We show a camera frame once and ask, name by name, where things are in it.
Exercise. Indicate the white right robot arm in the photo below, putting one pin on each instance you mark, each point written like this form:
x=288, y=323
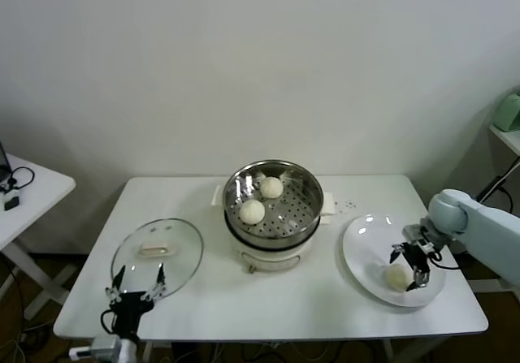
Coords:
x=487, y=229

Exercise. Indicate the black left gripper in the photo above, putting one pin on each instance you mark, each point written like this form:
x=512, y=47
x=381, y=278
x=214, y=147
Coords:
x=130, y=312

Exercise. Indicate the dark crumbs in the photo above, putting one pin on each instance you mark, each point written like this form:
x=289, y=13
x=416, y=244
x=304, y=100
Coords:
x=348, y=204

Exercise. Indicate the white steamed baozi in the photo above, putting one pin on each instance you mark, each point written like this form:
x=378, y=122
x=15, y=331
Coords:
x=271, y=187
x=252, y=212
x=396, y=278

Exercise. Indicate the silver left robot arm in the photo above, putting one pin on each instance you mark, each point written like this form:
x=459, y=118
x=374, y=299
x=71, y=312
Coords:
x=130, y=353

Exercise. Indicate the glass pot lid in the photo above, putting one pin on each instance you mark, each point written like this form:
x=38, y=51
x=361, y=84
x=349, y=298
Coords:
x=178, y=241

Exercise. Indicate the dark flat device edge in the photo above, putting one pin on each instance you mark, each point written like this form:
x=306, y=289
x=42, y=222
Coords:
x=3, y=162

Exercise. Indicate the white round plate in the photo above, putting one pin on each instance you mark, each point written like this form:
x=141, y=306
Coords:
x=365, y=253

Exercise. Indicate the steel steamer basket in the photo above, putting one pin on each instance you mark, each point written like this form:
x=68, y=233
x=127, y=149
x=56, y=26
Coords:
x=292, y=217

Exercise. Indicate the pale green appliance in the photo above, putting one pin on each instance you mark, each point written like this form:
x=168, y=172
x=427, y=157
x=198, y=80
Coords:
x=510, y=111

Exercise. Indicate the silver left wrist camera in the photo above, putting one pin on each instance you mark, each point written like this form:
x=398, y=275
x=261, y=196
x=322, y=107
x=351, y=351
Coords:
x=103, y=347

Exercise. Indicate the small white black adapter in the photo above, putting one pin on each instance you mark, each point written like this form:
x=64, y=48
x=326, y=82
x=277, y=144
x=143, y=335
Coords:
x=11, y=201

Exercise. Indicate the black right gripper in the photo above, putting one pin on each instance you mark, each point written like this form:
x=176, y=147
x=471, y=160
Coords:
x=416, y=257

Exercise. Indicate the white side table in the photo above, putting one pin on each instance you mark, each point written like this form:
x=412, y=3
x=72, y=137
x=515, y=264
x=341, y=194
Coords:
x=40, y=192

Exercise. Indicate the cream electric cooker base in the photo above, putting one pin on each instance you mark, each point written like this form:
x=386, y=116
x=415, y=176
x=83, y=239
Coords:
x=268, y=259

